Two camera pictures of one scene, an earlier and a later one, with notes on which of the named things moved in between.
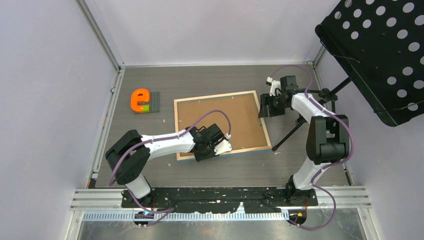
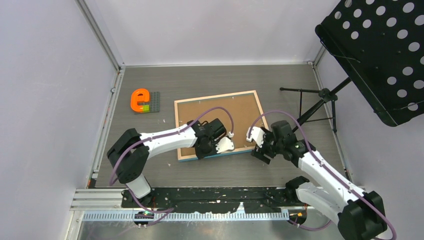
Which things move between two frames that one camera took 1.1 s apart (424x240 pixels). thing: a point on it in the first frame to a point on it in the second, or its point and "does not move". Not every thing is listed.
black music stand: x=380 y=44 does not move
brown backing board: x=247 y=129 does not move
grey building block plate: x=154 y=102 does not move
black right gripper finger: x=263 y=111 to x=261 y=156
